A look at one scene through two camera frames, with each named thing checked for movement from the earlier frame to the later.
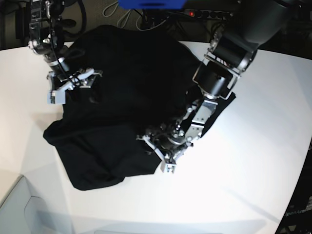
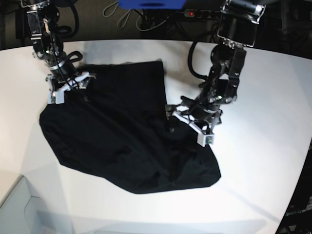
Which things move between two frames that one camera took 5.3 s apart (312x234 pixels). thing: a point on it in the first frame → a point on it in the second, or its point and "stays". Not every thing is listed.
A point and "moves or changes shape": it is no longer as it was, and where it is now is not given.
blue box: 152,4 stays
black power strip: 208,14 stays
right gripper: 170,142 → 202,120
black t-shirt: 118,82 moves or changes shape
